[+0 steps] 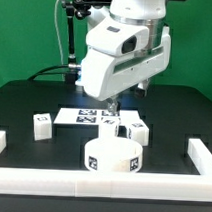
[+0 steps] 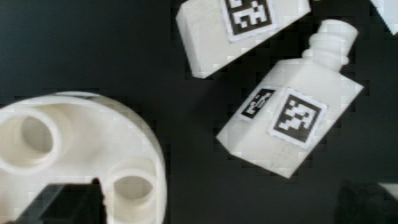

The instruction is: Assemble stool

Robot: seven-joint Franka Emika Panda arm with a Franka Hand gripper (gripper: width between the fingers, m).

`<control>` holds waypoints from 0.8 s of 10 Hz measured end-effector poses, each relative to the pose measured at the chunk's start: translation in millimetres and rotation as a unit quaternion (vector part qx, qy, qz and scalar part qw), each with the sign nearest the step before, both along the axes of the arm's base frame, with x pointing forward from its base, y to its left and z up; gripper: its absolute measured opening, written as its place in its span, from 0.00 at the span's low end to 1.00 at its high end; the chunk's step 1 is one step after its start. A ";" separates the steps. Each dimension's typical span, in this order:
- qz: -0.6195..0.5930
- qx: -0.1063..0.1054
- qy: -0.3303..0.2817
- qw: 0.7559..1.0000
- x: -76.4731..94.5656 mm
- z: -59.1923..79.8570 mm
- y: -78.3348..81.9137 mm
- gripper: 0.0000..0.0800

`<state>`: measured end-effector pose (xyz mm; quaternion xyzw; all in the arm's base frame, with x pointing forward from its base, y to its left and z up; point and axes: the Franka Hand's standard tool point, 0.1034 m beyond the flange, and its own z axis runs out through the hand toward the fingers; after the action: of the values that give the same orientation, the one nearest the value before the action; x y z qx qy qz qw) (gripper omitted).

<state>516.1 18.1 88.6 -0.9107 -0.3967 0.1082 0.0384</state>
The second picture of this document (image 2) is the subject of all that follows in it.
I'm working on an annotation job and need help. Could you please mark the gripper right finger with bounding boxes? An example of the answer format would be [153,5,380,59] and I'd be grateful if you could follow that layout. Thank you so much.
[336,181,398,224]

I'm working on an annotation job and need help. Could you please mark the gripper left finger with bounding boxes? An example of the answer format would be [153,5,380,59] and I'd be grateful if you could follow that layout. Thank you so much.
[10,179,103,224]

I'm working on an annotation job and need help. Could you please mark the white stool leg with tags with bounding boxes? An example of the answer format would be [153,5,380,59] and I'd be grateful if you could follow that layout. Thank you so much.
[217,19,362,177]

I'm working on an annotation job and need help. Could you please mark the white stool leg middle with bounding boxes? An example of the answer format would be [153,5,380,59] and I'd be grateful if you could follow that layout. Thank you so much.
[176,0,311,78]

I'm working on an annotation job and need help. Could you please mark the white tag sheet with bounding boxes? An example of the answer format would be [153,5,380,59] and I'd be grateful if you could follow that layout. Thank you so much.
[369,0,398,34]

